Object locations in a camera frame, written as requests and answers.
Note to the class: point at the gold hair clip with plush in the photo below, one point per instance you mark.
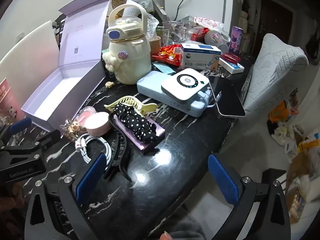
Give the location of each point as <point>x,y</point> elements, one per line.
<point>73,128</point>

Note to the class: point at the lavender gift box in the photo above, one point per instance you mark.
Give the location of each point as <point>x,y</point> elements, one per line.
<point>75,30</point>

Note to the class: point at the small cream charm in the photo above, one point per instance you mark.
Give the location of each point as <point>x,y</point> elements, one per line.
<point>109,84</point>

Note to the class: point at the black smartphone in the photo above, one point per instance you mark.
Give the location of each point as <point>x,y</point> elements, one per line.
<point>230,97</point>

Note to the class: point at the clear glass mug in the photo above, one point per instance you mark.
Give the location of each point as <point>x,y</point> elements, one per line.
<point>175,33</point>

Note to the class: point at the orange plastic bag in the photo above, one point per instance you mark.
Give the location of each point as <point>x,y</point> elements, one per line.
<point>278,111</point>

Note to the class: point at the clear cup with pink print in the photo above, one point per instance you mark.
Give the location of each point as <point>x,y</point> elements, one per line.
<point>216,38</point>

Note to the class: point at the purple drink can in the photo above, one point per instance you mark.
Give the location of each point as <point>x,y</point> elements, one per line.
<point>236,38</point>

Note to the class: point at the small white blue box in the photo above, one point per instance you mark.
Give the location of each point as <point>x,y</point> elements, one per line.
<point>231,66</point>

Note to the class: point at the person's right hand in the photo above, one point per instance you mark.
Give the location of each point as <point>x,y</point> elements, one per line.
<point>166,235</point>

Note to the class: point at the pink blush compact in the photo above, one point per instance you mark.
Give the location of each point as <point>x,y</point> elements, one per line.
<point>83,115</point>

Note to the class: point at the purple rectangular case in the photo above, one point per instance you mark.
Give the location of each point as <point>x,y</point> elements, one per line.
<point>150,145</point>

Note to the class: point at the white refrigerator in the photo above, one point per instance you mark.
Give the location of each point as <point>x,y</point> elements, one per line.
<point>207,0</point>

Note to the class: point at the black large hair claw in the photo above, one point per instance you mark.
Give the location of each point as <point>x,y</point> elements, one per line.
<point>122,155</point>

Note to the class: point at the light blue power bank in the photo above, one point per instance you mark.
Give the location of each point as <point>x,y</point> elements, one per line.
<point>152,86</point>

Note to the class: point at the chair with white quilted cover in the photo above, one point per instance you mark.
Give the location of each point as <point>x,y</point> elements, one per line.
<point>275,62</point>

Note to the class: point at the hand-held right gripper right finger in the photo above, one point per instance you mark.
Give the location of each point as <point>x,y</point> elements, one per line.
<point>222,180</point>

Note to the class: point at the pink round powder puff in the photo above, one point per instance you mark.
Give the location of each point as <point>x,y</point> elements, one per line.
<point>97,125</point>

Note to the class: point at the cream hair claw clip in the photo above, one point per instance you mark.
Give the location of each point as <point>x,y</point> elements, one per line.
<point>130,101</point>

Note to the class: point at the black snack bag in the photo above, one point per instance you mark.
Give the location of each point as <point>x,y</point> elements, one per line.
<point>58,30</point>

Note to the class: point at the red rimmed container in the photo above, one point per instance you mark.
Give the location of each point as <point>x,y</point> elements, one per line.
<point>231,56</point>

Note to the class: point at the dark wooden door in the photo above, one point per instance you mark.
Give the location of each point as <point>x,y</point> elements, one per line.
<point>275,22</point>

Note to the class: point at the white foam board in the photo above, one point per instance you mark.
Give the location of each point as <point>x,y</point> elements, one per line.
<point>27,47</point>

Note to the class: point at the person's left hand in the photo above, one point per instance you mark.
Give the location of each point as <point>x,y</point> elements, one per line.
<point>10,200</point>

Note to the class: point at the pink paper cup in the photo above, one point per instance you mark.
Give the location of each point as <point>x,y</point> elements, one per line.
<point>10,102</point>

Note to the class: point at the white mini printer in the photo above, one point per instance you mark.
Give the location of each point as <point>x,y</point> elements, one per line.
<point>182,86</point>

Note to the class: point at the white pink printed package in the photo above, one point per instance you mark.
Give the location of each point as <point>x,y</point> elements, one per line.
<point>208,22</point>

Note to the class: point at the person's grey clothing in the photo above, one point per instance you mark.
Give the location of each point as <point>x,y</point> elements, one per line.
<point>185,227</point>

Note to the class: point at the grey foil pouch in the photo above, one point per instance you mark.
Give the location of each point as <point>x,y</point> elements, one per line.
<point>146,3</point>

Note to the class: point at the white plastic bags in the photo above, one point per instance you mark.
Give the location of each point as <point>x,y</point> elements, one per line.
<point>285,133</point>

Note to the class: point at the black polka dot hair accessory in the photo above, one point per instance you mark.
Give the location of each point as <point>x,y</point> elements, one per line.
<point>135,122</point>

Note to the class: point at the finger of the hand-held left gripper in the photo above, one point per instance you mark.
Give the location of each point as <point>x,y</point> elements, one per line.
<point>48,138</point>
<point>21,125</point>

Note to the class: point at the red snack packet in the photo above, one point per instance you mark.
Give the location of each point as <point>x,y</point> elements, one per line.
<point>170,55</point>

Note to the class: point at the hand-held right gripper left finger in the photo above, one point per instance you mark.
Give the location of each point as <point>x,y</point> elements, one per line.
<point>91,177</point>

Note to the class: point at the cardboard box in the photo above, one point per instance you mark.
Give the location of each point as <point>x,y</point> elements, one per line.
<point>302,175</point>

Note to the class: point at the clear plastic bag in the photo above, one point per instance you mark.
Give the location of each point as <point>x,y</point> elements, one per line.
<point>152,25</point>

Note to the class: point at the white and blue medicine box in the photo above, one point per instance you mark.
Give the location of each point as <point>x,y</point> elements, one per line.
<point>197,57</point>

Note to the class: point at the printed paper leaflet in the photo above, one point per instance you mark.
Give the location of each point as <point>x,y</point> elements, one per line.
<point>132,8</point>

